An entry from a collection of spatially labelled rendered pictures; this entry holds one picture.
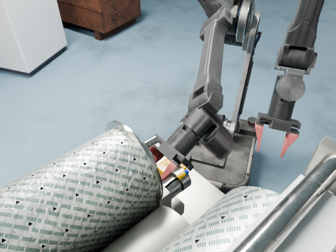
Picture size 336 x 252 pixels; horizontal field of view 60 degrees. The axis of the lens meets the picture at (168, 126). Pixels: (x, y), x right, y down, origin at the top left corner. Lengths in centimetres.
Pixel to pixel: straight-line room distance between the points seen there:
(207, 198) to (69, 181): 54
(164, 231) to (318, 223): 25
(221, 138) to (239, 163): 119
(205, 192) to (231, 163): 99
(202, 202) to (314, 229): 66
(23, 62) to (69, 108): 74
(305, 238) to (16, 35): 301
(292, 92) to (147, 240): 45
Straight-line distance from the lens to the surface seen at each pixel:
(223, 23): 98
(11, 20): 305
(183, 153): 64
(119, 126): 43
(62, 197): 38
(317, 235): 21
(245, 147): 197
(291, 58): 76
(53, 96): 294
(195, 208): 84
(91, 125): 250
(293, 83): 69
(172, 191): 52
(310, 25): 73
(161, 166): 89
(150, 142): 46
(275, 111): 76
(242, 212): 24
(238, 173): 181
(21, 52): 316
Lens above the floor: 160
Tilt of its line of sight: 42 degrees down
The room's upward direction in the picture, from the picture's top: straight up
